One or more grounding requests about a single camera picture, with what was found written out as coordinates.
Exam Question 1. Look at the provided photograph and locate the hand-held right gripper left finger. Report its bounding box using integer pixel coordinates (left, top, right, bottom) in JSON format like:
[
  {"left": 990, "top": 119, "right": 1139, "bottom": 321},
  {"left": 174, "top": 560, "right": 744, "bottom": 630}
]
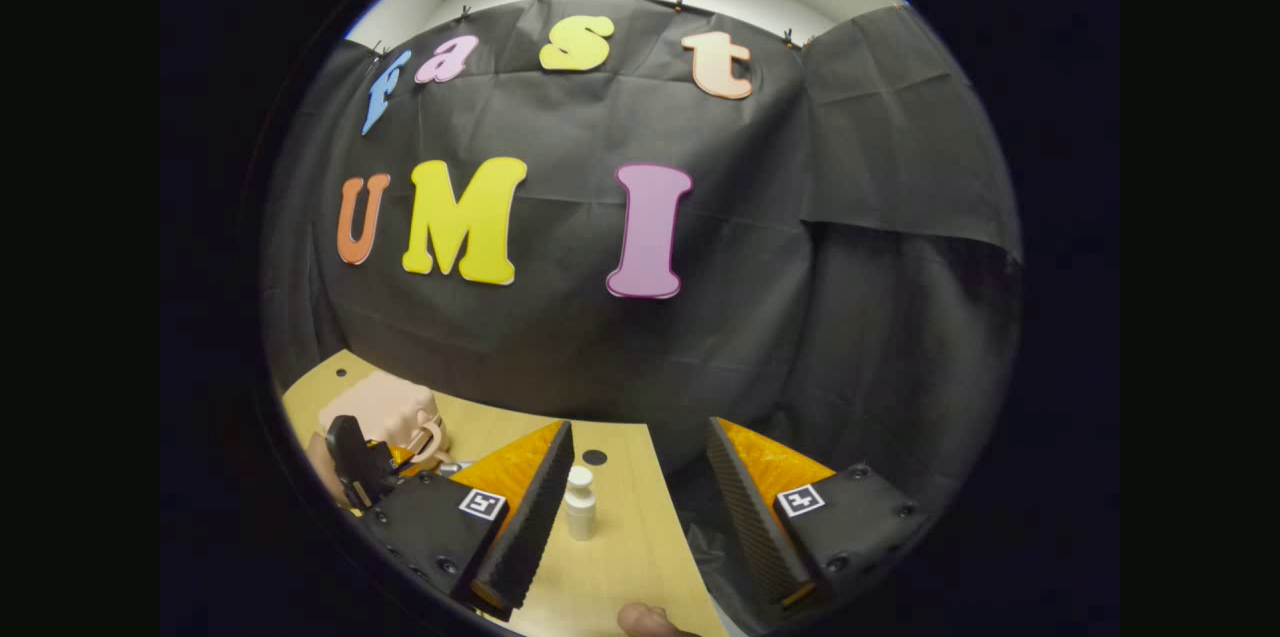
[{"left": 358, "top": 419, "right": 576, "bottom": 623}]

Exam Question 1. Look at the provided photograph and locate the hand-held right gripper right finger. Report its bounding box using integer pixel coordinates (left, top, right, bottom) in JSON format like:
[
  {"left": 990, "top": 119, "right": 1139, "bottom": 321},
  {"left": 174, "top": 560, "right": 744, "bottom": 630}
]
[{"left": 698, "top": 416, "right": 931, "bottom": 621}]

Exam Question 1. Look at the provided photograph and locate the black backdrop cloth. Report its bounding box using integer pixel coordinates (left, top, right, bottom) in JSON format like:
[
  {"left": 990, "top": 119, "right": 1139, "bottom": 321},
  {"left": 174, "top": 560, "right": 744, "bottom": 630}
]
[{"left": 262, "top": 0, "right": 1023, "bottom": 618}]

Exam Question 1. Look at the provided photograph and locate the white pump bottle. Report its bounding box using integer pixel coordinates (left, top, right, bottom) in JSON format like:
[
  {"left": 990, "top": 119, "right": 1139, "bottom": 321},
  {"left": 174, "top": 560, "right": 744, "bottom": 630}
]
[{"left": 565, "top": 465, "right": 598, "bottom": 542}]

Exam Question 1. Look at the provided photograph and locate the beige suitcase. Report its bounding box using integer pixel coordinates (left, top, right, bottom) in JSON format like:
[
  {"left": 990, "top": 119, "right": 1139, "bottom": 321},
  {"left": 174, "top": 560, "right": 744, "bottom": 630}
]
[{"left": 305, "top": 372, "right": 476, "bottom": 508}]

